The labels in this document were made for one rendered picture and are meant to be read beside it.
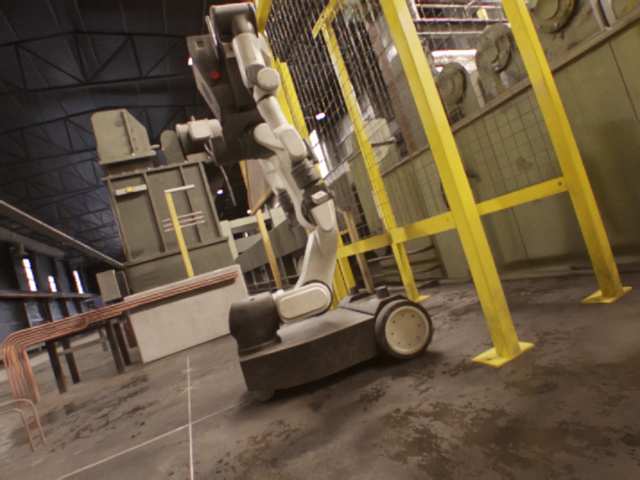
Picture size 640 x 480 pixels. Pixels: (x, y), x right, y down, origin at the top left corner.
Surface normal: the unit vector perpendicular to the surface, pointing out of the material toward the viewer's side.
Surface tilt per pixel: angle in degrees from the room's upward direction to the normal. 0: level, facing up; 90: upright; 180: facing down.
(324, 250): 115
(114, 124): 90
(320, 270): 90
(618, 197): 90
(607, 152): 90
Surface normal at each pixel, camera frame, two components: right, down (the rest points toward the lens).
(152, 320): 0.37, -0.15
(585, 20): -0.88, 0.26
